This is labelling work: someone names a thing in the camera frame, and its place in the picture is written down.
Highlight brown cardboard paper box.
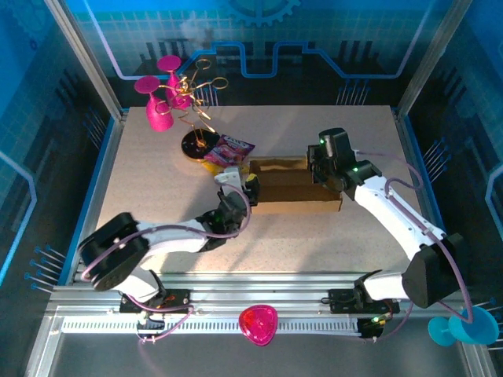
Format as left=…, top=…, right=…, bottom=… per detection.
left=248, top=155, right=344, bottom=215

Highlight purple and yellow snack bag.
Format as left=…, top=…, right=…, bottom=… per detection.
left=201, top=134, right=257, bottom=176

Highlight pink plastic goblet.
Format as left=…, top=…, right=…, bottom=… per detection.
left=134, top=75, right=175, bottom=133
left=156, top=55, right=194, bottom=112

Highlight pink triangular plastic bowl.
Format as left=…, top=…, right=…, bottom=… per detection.
left=237, top=304, right=279, bottom=348

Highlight blue plastic goblet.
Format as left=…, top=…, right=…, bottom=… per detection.
left=427, top=306, right=501, bottom=348

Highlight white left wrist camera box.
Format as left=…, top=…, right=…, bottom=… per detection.
left=213, top=166, right=242, bottom=187

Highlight gold wire rack black base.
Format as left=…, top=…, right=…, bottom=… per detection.
left=156, top=58, right=230, bottom=161

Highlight aluminium table side rail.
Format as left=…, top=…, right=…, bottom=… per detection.
left=392, top=105, right=459, bottom=284
left=65, top=108, right=130, bottom=284

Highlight aluminium frame rail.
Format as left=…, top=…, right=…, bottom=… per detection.
left=46, top=272, right=473, bottom=320

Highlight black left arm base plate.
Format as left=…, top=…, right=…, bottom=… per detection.
left=116, top=287, right=193, bottom=315

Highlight white slotted cable duct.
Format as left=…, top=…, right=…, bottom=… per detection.
left=60, top=318, right=363, bottom=335

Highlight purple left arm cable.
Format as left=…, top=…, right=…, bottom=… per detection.
left=80, top=182, right=253, bottom=345

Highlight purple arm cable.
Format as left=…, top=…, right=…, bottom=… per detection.
left=80, top=182, right=253, bottom=345
left=355, top=148, right=473, bottom=343

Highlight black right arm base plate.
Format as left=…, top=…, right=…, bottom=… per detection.
left=327, top=287, right=402, bottom=315

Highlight small electronics board with wires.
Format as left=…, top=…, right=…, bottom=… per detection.
left=135, top=311, right=167, bottom=331
left=358, top=315, right=385, bottom=340

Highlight aluminium frame post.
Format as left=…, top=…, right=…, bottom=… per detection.
left=44, top=0, right=127, bottom=121
left=394, top=0, right=475, bottom=119

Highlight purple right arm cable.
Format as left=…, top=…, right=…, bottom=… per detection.
left=355, top=148, right=473, bottom=343

